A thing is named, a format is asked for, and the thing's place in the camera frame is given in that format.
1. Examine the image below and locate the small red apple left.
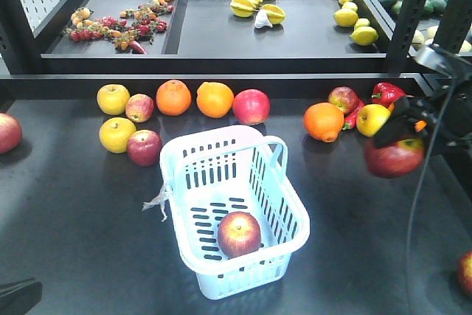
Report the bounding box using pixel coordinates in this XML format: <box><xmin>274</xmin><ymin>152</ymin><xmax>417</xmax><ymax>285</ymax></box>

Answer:
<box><xmin>125</xmin><ymin>94</ymin><xmax>154</xmax><ymax>123</ymax></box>

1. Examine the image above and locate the white garlic bulb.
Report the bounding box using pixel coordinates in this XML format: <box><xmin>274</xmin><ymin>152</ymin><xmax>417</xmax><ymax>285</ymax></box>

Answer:
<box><xmin>254</xmin><ymin>10</ymin><xmax>273</xmax><ymax>29</ymax></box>

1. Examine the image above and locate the yellow apple back left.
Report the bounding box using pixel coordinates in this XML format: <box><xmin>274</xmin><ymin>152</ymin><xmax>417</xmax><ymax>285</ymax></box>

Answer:
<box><xmin>97</xmin><ymin>84</ymin><xmax>130</xmax><ymax>115</ymax></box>

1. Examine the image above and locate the light blue plastic basket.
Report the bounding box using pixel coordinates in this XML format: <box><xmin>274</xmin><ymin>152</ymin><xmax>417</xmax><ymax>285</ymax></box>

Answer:
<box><xmin>143</xmin><ymin>125</ymin><xmax>310</xmax><ymax>300</ymax></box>

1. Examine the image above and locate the orange left of pair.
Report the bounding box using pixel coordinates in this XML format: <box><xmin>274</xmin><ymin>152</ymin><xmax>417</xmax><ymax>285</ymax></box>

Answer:
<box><xmin>156</xmin><ymin>79</ymin><xmax>192</xmax><ymax>117</ymax></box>

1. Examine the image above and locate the orange of pair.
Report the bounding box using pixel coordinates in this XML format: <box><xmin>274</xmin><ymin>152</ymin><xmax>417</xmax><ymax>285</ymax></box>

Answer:
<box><xmin>156</xmin><ymin>79</ymin><xmax>192</xmax><ymax>117</ymax></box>
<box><xmin>196</xmin><ymin>82</ymin><xmax>235</xmax><ymax>119</ymax></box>

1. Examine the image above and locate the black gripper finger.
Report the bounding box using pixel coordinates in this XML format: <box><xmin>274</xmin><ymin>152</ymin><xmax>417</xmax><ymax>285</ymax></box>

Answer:
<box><xmin>1</xmin><ymin>278</ymin><xmax>43</xmax><ymax>315</ymax></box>

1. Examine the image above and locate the yellow apple front left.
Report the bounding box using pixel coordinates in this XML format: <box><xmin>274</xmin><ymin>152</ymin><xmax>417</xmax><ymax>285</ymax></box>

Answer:
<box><xmin>99</xmin><ymin>117</ymin><xmax>136</xmax><ymax>153</ymax></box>

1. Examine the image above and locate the large red apple back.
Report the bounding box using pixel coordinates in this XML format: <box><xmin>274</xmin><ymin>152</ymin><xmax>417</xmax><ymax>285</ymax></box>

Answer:
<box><xmin>232</xmin><ymin>89</ymin><xmax>271</xmax><ymax>125</ymax></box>

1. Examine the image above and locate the black perforated shelf post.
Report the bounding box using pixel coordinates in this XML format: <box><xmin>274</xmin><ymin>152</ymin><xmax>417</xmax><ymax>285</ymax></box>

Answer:
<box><xmin>386</xmin><ymin>0</ymin><xmax>426</xmax><ymax>76</ymax></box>

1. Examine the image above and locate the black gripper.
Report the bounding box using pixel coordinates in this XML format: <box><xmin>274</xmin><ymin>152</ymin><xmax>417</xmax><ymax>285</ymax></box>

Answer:
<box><xmin>373</xmin><ymin>80</ymin><xmax>471</xmax><ymax>156</ymax></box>

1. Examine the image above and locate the orange mid right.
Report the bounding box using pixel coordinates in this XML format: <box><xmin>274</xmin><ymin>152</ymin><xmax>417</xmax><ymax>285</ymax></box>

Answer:
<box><xmin>303</xmin><ymin>102</ymin><xmax>344</xmax><ymax>143</ymax></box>

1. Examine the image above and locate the red chili pepper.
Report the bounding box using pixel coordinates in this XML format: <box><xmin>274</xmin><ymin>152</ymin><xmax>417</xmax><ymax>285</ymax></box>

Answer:
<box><xmin>342</xmin><ymin>100</ymin><xmax>365</xmax><ymax>131</ymax></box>

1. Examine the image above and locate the dark red apple left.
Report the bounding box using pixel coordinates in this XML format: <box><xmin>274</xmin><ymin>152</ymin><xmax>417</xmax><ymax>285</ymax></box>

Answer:
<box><xmin>127</xmin><ymin>130</ymin><xmax>163</xmax><ymax>167</ymax></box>

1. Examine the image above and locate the cherry tomato vine pile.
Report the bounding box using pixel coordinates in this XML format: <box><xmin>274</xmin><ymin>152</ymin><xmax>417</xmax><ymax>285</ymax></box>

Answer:
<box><xmin>62</xmin><ymin>0</ymin><xmax>175</xmax><ymax>55</ymax></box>

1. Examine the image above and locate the orange far right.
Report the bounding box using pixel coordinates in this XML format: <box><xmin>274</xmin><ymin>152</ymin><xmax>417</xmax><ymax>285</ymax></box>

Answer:
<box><xmin>387</xmin><ymin>95</ymin><xmax>428</xmax><ymax>134</ymax></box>

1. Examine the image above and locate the red apple behind oranges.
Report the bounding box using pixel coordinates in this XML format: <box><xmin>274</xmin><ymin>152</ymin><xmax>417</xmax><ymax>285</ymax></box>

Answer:
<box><xmin>327</xmin><ymin>86</ymin><xmax>360</xmax><ymax>116</ymax></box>

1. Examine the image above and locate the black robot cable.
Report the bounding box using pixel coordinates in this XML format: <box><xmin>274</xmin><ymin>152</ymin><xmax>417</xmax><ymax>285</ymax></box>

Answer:
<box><xmin>405</xmin><ymin>82</ymin><xmax>458</xmax><ymax>315</ymax></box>

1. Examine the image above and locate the yellow apple right group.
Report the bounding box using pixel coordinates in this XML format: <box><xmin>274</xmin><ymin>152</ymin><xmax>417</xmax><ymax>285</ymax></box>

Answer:
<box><xmin>356</xmin><ymin>104</ymin><xmax>390</xmax><ymax>137</ymax></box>

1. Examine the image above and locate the yellow lemon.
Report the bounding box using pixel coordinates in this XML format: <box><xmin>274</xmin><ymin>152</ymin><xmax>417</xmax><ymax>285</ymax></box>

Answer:
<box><xmin>350</xmin><ymin>26</ymin><xmax>378</xmax><ymax>46</ymax></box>

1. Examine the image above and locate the red bell pepper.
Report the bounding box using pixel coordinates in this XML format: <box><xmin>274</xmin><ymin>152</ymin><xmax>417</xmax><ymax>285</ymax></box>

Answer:
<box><xmin>371</xmin><ymin>82</ymin><xmax>406</xmax><ymax>108</ymax></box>

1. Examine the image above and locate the black wooden display table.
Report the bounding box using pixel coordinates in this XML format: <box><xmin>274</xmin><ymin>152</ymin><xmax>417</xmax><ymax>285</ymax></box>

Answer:
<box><xmin>1</xmin><ymin>75</ymin><xmax>471</xmax><ymax>314</ymax></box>

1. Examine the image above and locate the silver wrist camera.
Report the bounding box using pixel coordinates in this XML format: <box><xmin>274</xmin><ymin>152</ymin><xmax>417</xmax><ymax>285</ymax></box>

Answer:
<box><xmin>414</xmin><ymin>44</ymin><xmax>471</xmax><ymax>80</ymax></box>

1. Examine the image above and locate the orange right of pair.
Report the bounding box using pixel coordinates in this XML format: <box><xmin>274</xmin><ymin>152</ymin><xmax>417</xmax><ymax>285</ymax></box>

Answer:
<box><xmin>196</xmin><ymin>82</ymin><xmax>235</xmax><ymax>119</ymax></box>

